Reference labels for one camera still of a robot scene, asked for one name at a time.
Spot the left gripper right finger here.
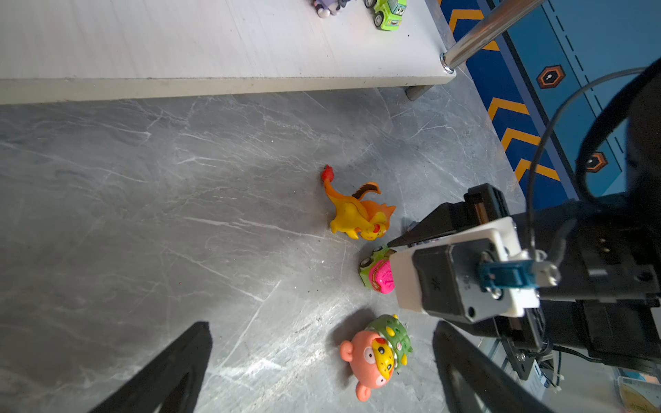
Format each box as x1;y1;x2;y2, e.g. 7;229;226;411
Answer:
432;320;550;412

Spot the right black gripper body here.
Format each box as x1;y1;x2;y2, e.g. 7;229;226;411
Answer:
391;182;660;373

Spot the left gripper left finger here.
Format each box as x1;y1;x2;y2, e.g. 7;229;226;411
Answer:
93;321;213;412

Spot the pink yellow bear toy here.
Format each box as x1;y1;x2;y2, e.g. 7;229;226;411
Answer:
339;314;413;402

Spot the pink green toy car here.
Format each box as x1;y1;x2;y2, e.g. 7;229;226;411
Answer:
359;247;395;294

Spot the orange yellow duck toy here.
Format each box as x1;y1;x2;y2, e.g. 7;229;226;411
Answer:
321;165;396;241

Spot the green orange toy truck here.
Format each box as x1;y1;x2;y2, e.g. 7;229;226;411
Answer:
363;0;407;31

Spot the purple figure toy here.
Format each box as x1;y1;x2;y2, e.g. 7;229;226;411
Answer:
313;0;349;18

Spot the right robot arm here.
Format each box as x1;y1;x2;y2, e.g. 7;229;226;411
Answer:
391;63;660;375

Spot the white two-tier shelf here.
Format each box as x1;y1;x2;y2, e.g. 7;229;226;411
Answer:
0;0;548;107

